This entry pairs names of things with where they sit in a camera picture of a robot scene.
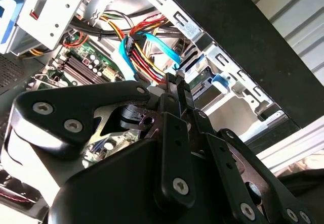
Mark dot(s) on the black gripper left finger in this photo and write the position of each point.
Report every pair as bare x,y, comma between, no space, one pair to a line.
63,100

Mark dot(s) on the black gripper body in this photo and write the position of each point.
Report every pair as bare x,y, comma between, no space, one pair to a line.
114,183

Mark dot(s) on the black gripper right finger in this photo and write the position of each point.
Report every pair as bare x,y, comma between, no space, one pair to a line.
253,178

